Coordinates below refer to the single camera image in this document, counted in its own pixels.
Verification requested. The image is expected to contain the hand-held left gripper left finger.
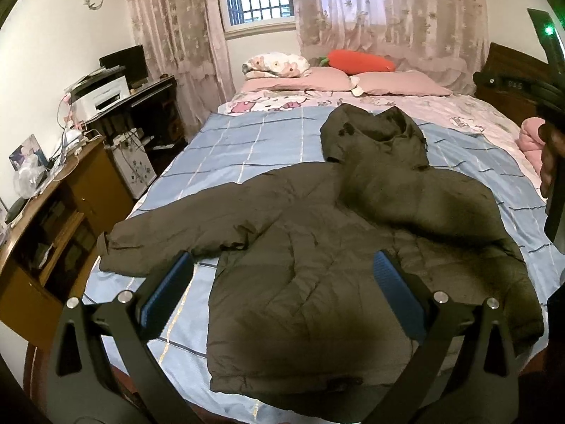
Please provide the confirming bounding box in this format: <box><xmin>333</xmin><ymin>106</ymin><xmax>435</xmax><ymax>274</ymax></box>
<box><xmin>46</xmin><ymin>251</ymin><xmax>204</xmax><ymax>424</ymax></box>

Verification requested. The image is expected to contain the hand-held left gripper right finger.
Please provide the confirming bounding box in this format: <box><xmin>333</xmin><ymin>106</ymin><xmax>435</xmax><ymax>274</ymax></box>
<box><xmin>366</xmin><ymin>249</ymin><xmax>520</xmax><ymax>424</ymax></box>

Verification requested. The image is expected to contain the dark olive hooded jacket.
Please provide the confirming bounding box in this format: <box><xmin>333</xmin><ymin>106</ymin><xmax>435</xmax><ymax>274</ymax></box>
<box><xmin>98</xmin><ymin>102</ymin><xmax>545</xmax><ymax>409</ymax></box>

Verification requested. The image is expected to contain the person's right hand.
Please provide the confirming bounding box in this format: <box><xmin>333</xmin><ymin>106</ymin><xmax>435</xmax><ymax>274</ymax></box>
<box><xmin>539</xmin><ymin>123</ymin><xmax>565</xmax><ymax>197</ymax></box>

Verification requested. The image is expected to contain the dark cloth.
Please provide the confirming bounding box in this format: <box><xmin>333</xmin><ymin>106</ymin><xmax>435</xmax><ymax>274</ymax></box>
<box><xmin>473</xmin><ymin>71</ymin><xmax>538</xmax><ymax>99</ymax></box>

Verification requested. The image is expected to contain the pink folded blanket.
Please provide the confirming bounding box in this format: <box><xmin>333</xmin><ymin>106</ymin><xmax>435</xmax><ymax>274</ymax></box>
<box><xmin>516</xmin><ymin>117</ymin><xmax>549</xmax><ymax>187</ymax></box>

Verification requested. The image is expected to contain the pink pillow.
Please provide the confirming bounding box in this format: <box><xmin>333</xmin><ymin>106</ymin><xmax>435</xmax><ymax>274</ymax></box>
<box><xmin>243</xmin><ymin>67</ymin><xmax>355</xmax><ymax>93</ymax></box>
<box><xmin>352</xmin><ymin>70</ymin><xmax>453</xmax><ymax>98</ymax></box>

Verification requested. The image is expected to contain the pink floral curtain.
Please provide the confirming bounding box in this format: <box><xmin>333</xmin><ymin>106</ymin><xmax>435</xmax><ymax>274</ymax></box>
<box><xmin>291</xmin><ymin>0</ymin><xmax>490</xmax><ymax>94</ymax></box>
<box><xmin>125</xmin><ymin>0</ymin><xmax>236</xmax><ymax>144</ymax></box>

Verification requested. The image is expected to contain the white power strip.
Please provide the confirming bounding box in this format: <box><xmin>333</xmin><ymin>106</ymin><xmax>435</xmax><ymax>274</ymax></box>
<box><xmin>112</xmin><ymin>127</ymin><xmax>144</xmax><ymax>147</ymax></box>

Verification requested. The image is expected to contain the blue checked blanket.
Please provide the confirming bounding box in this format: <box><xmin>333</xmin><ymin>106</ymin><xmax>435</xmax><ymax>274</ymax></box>
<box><xmin>84</xmin><ymin>108</ymin><xmax>558</xmax><ymax>411</ymax></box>

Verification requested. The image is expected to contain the clear plastic bag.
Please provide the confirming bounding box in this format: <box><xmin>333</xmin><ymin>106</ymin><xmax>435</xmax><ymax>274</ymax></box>
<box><xmin>13</xmin><ymin>159</ymin><xmax>47</xmax><ymax>198</ymax></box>

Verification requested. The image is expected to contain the dark computer desk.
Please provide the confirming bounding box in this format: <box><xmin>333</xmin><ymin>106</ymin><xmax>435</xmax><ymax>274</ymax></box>
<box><xmin>85</xmin><ymin>75</ymin><xmax>185</xmax><ymax>165</ymax></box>

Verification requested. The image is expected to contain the carrot plush toy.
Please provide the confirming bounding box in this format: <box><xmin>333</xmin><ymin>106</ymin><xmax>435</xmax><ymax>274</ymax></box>
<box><xmin>317</xmin><ymin>49</ymin><xmax>398</xmax><ymax>76</ymax></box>

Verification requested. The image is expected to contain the white printer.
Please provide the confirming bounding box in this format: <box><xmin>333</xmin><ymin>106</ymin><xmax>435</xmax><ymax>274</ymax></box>
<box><xmin>70</xmin><ymin>68</ymin><xmax>132</xmax><ymax>116</ymax></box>

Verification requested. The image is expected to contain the black computer monitor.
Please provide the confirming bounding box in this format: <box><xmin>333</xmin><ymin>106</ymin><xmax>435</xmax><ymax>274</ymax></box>
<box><xmin>99</xmin><ymin>45</ymin><xmax>149</xmax><ymax>86</ymax></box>

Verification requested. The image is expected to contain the floral pillow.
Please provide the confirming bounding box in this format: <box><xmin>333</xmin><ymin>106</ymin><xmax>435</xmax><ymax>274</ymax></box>
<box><xmin>242</xmin><ymin>51</ymin><xmax>312</xmax><ymax>78</ymax></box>

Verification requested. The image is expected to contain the photo frame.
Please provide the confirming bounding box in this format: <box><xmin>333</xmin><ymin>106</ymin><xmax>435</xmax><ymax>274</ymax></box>
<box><xmin>10</xmin><ymin>134</ymin><xmax>49</xmax><ymax>173</ymax></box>

